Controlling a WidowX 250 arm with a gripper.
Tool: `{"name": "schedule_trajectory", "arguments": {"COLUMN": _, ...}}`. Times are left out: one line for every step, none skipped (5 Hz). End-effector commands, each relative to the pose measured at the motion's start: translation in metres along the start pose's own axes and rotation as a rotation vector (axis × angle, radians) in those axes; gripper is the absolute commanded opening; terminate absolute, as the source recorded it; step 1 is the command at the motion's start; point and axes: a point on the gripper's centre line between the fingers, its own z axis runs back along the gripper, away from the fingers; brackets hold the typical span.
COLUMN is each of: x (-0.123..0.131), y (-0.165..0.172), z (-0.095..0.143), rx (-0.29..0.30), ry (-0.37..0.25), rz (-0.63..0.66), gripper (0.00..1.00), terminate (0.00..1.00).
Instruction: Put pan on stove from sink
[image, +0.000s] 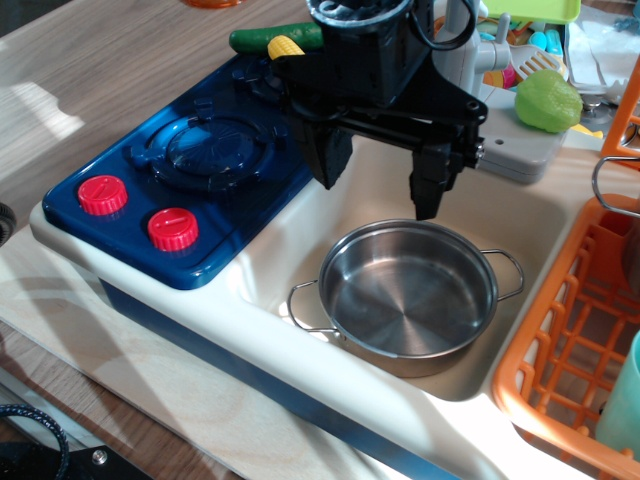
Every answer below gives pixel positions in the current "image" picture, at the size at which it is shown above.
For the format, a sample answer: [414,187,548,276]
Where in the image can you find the grey toy faucet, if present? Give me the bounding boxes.
[433,1,566,184]

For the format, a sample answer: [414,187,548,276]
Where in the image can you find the red left stove knob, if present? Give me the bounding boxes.
[77,175,128,216]

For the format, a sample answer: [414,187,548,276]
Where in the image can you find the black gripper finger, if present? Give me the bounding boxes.
[409,144,465,220]
[287,107,353,190]

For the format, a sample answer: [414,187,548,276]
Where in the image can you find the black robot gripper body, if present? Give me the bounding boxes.
[271,1,487,166]

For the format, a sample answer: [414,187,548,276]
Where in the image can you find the orange dish rack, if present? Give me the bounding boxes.
[492,54,640,480]

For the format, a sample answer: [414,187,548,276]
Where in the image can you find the stainless steel pan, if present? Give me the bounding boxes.
[311,219,525,378]

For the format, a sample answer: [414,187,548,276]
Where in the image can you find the yellow toy corn cob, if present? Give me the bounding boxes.
[267,35,305,60]

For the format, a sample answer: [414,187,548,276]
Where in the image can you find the light green toy pepper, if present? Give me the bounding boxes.
[515,70,583,133]

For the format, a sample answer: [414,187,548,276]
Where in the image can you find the blue toy stove top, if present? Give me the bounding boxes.
[42,55,311,290]

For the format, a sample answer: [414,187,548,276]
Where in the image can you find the teal plastic cup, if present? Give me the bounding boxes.
[595,334,640,461]

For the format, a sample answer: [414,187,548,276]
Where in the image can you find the lime green tray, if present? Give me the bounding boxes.
[483,0,581,25]

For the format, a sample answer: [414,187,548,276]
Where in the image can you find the orange transparent container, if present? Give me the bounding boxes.
[184,0,242,9]

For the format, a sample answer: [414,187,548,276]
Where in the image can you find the red stove knob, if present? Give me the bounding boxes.
[77,175,128,216]
[147,207,200,252]

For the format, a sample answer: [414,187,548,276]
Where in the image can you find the white toy spatula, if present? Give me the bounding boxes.
[510,44,567,80]

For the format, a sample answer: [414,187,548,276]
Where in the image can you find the red right stove knob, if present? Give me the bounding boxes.
[147,207,200,252]

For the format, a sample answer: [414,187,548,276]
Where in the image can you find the cream toy sink unit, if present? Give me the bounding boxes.
[30,131,602,479]

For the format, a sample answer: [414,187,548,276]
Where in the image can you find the black bracket with screw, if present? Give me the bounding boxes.
[63,446,152,480]

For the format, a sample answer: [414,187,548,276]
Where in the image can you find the green toy cucumber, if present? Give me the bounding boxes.
[228,22,324,54]

